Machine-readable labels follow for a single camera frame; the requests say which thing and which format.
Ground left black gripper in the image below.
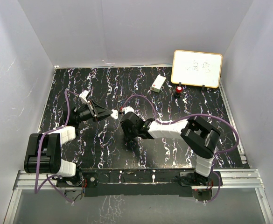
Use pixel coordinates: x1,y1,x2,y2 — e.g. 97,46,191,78
75,100,113,123

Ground white earbud charging case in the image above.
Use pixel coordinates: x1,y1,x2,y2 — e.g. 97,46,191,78
111,109,119,119

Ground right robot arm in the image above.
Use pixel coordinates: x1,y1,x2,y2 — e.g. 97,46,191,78
120,112,221,185

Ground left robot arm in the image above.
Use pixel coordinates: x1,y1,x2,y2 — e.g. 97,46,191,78
24,100,113,186

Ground white cardboard box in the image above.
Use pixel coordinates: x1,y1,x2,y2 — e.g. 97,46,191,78
150,75,166,93

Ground black front mounting bar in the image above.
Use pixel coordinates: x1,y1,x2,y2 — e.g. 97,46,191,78
82,168,194,197

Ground red emergency button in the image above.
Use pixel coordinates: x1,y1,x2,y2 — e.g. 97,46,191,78
174,86,183,98

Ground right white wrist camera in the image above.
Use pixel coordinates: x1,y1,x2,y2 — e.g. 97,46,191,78
119,106,134,114

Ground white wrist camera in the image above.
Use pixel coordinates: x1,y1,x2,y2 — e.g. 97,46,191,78
79,90,90,104
119,106,134,114

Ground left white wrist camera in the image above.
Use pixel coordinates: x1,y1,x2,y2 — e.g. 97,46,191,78
79,90,90,104

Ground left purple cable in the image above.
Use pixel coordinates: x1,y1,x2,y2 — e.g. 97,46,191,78
34,90,81,203

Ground white board yellow frame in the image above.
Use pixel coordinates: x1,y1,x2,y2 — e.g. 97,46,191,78
171,50,223,88

